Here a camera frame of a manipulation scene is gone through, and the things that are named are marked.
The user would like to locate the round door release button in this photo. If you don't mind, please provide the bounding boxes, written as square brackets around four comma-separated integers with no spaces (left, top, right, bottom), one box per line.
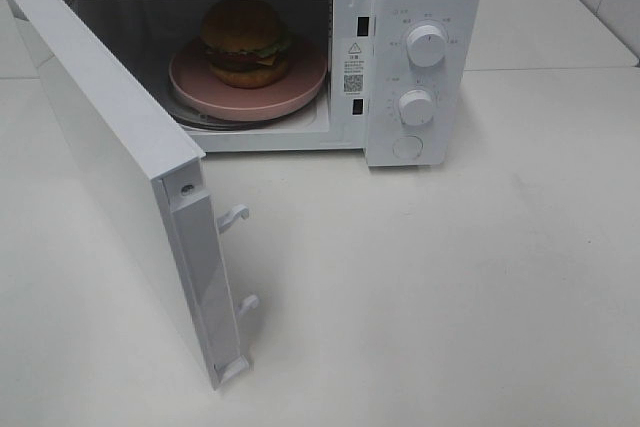
[392,136,423,160]

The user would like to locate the burger with sesame bun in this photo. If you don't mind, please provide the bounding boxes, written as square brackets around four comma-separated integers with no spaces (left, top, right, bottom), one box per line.
[200,0,293,89]

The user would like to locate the pink round plate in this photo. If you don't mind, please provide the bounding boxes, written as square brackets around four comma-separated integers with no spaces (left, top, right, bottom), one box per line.
[169,38,328,122]

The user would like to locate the white microwave door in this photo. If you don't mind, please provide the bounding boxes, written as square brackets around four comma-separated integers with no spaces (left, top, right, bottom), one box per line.
[7,0,258,387]

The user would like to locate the lower white timer knob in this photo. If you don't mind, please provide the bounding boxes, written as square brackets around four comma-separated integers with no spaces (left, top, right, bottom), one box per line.
[398,89,436,126]

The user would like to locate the white microwave oven body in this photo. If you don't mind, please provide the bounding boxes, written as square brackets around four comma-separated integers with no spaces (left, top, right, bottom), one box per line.
[64,0,479,167]

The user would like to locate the glass microwave turntable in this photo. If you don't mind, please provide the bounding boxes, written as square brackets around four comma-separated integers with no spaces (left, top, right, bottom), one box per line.
[169,90,329,132]

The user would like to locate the upper white power knob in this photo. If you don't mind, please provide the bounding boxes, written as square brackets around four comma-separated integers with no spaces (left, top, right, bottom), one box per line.
[405,22,448,68]

